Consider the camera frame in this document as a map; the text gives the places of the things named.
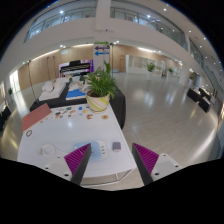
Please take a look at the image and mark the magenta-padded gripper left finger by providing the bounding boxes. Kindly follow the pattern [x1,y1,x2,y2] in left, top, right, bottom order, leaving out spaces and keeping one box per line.
[41,142,93,186]

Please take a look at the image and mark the arrow direction sign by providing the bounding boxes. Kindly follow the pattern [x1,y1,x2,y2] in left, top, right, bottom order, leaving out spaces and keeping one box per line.
[93,40,111,57]

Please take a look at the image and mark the distant green potted plant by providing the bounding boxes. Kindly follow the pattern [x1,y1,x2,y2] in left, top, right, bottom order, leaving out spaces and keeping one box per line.
[146,61,157,74]

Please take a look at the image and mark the blue flat board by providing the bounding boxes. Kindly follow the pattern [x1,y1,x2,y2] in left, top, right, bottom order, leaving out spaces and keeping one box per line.
[65,88,88,100]

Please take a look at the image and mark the black piano with screen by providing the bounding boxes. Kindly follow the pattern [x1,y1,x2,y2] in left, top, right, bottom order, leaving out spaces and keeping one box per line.
[58,59,94,78]

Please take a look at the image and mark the black display table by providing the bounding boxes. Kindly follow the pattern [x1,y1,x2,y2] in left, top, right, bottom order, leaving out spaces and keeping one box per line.
[29,81,127,130]

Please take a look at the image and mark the group of black chairs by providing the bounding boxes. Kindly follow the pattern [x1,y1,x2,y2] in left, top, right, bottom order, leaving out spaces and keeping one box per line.
[186,87,213,113]
[0,105,13,131]

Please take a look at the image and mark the small grey-purple charger block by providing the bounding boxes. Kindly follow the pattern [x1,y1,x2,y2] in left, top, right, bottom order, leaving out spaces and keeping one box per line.
[112,141,122,153]

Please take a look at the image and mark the salmon red flat mat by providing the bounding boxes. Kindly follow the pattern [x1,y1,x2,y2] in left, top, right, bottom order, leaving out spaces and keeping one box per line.
[21,103,53,133]

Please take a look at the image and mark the white building model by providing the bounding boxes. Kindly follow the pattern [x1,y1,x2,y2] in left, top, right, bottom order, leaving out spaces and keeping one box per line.
[38,79,68,102]

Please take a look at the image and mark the potted plant in striped pot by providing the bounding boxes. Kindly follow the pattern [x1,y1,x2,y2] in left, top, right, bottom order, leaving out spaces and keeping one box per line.
[84,61,118,113]

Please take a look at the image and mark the white coiled power cable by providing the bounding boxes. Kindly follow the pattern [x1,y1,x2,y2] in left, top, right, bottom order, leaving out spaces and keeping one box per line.
[39,143,76,159]

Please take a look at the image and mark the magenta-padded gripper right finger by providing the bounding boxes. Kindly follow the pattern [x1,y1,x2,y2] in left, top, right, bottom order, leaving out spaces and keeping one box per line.
[131,142,183,186]

